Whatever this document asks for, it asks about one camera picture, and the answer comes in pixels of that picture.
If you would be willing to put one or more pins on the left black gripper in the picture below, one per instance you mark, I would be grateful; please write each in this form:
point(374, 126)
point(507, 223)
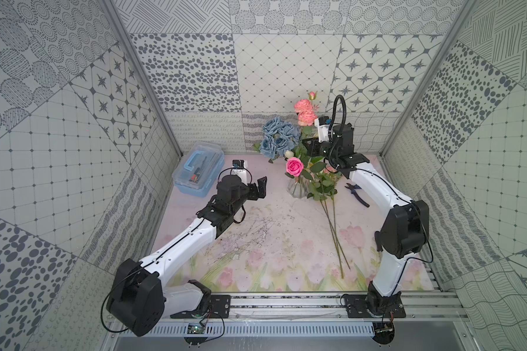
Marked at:
point(253, 190)

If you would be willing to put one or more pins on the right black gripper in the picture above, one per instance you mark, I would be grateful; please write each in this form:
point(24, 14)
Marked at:
point(315, 145)

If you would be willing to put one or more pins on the light pink rose stem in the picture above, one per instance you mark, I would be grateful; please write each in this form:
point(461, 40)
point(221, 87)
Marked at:
point(329, 206)

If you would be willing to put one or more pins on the magenta rose stem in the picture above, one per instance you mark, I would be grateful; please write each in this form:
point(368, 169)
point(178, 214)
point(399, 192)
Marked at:
point(296, 170)

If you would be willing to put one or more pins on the coral rose cluster stem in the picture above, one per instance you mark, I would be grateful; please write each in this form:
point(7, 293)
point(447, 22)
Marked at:
point(306, 111)

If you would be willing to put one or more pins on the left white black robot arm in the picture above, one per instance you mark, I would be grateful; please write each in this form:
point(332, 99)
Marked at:
point(139, 297)

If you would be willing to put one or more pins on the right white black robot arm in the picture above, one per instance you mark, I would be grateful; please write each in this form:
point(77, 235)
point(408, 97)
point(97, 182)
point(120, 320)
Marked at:
point(405, 229)

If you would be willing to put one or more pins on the clear glass vase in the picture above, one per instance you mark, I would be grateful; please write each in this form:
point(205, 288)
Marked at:
point(298, 187)

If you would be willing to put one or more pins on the cream tulip stem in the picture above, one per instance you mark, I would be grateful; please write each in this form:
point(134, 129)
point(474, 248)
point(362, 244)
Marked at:
point(290, 153)

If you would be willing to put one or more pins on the blue hydrangea flower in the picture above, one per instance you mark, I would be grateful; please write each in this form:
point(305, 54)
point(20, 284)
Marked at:
point(279, 138)

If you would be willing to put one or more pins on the blue clear plastic toolbox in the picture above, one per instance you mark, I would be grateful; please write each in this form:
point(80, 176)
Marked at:
point(214, 164)

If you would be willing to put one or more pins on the screwdriver inside toolbox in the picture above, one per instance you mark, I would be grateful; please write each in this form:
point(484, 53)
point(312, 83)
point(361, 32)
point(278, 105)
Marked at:
point(197, 172)

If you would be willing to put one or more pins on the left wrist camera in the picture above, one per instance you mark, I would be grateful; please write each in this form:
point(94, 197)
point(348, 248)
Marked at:
point(239, 169)

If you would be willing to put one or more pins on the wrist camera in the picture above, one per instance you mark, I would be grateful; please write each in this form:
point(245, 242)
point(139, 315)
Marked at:
point(239, 169)
point(322, 124)

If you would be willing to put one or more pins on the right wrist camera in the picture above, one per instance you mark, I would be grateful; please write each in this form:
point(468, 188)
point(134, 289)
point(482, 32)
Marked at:
point(322, 124)

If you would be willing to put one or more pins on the aluminium rail frame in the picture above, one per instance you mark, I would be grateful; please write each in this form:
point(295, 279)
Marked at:
point(414, 306)

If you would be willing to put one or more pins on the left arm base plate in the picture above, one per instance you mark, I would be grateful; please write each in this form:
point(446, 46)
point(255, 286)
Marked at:
point(215, 306)

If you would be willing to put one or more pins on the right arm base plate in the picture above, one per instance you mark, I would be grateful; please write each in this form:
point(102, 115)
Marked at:
point(370, 305)

